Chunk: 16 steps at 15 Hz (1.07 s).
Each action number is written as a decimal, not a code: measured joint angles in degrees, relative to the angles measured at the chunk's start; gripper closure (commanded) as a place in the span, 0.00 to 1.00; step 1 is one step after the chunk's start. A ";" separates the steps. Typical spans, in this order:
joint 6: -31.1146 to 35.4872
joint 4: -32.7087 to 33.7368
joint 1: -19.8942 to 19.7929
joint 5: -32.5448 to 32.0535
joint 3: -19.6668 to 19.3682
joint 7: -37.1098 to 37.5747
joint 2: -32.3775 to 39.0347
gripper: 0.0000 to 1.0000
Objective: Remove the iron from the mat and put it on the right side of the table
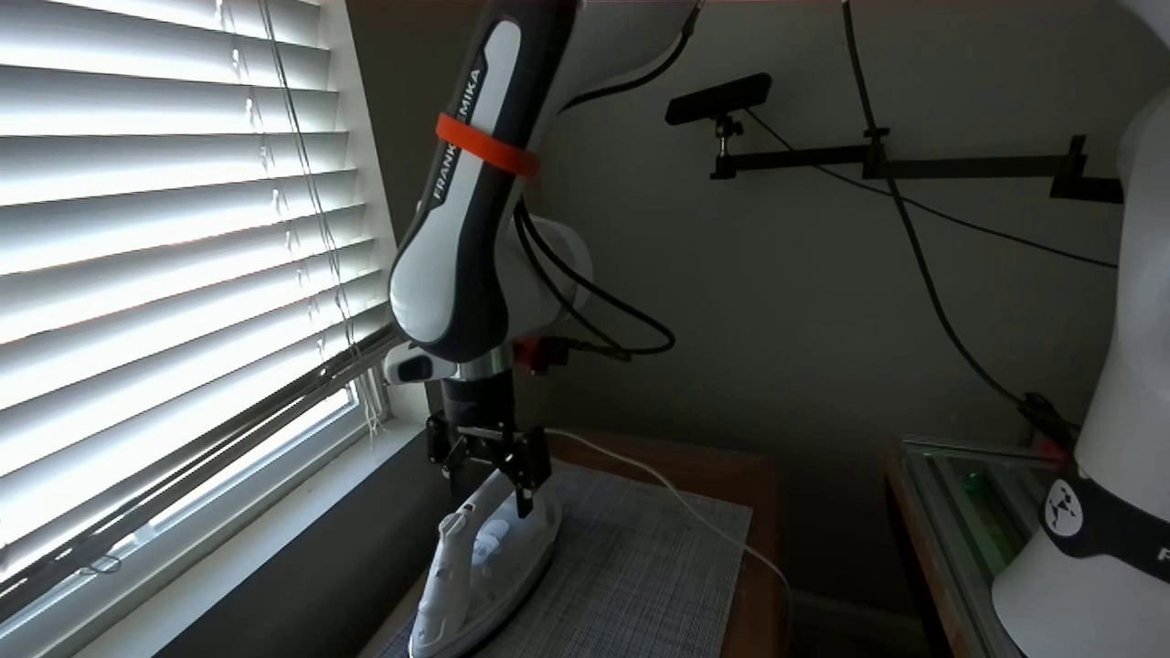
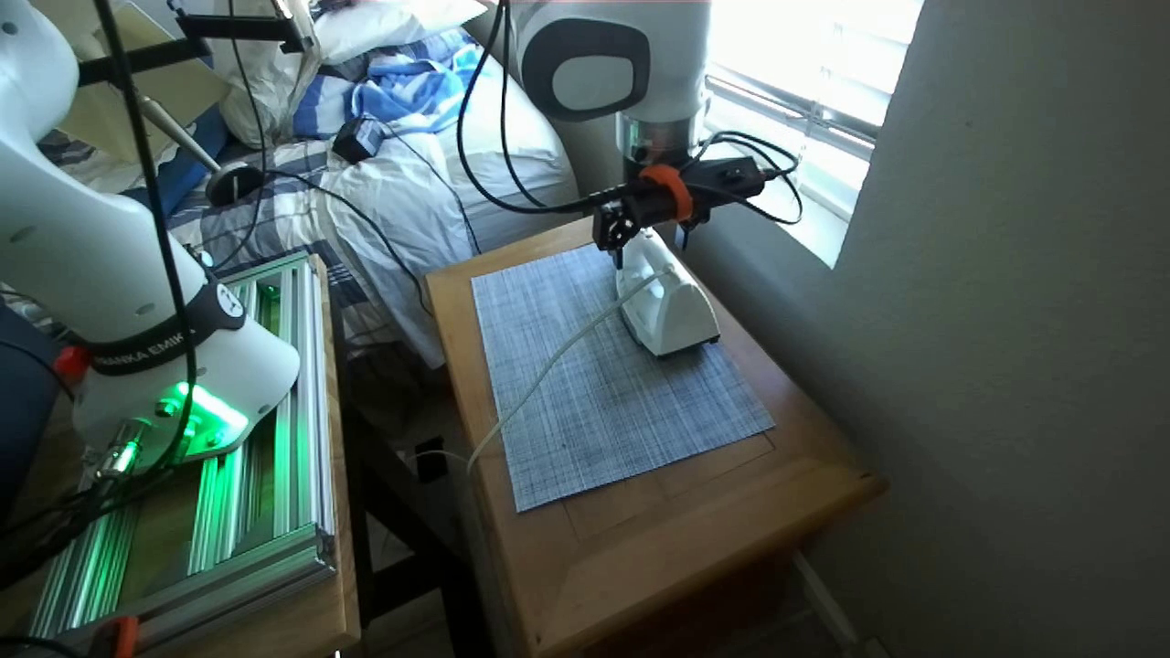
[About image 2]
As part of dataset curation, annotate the orange camera mount bracket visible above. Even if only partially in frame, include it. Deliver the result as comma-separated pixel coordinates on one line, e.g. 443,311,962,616
640,160,698,230

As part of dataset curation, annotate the white clothes iron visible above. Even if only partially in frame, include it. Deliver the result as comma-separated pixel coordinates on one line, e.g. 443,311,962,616
612,227,723,361

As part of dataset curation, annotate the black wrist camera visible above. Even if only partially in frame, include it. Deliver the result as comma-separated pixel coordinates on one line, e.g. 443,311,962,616
692,154,773,206

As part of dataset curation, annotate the blue striped cloth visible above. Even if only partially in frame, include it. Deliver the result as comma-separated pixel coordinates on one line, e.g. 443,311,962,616
289,30,489,167

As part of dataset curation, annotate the grey checked mat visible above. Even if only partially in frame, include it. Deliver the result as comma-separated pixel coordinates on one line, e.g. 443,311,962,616
469,242,778,517

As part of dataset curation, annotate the red clamp at robot base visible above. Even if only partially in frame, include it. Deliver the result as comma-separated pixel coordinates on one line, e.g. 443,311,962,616
48,340,94,389

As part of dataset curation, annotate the black hanging cable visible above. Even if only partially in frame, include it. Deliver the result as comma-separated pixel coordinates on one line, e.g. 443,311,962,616
92,0,206,490

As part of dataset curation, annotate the aluminium profile base frame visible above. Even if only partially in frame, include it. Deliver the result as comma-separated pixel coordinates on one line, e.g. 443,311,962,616
23,249,339,651

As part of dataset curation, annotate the tan pillow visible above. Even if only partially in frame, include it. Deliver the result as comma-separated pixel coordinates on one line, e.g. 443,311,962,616
60,0,235,167

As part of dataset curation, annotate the white pillow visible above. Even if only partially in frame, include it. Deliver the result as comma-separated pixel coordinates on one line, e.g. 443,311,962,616
306,0,489,66

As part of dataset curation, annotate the black power plug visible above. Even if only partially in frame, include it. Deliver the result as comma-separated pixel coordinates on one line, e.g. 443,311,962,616
408,436,454,490

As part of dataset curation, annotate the white iron power cord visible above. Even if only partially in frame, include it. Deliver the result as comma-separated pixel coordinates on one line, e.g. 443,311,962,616
461,269,662,473

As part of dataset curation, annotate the orange clamp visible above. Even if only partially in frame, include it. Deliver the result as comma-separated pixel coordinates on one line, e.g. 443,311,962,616
106,616,146,658

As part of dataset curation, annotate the wooden side table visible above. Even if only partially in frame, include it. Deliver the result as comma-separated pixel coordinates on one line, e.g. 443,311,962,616
422,215,884,658

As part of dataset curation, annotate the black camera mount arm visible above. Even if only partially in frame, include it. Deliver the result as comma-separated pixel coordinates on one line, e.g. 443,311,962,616
74,11,306,92

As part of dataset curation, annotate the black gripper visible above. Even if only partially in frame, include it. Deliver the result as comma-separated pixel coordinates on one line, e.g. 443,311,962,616
591,152,702,273

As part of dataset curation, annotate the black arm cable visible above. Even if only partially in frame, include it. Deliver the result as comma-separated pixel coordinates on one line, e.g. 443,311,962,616
454,0,635,220

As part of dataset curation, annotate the white bed sheet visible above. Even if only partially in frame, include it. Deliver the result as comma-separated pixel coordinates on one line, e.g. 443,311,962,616
178,71,590,371

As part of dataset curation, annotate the white window frame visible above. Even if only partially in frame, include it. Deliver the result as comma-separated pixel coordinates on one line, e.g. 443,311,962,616
698,0,930,271

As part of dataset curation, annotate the green lit metal rack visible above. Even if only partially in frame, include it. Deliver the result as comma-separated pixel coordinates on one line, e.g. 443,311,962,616
0,249,365,658

